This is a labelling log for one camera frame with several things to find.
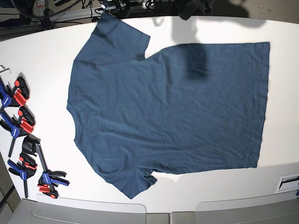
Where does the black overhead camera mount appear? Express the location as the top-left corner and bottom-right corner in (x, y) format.
(176, 0), (214, 20)

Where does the grey chair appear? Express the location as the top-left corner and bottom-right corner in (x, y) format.
(8, 199), (170, 224)
(170, 191), (299, 224)

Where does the bottom blue red bar clamp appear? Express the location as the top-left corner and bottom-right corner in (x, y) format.
(35, 143), (70, 199)

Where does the grey chair back right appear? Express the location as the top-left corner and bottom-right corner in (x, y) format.
(170, 191), (299, 224)

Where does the dark blue T-shirt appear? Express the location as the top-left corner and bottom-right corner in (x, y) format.
(67, 13), (271, 198)

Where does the top blue red bar clamp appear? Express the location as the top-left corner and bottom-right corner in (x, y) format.
(0, 76), (29, 113)

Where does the blue red bar clamp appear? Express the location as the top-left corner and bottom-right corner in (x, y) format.
(0, 106), (35, 158)
(35, 143), (70, 199)
(7, 152), (37, 198)
(0, 76), (29, 113)

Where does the grey chair back left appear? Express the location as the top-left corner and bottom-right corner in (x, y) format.
(8, 199), (170, 224)

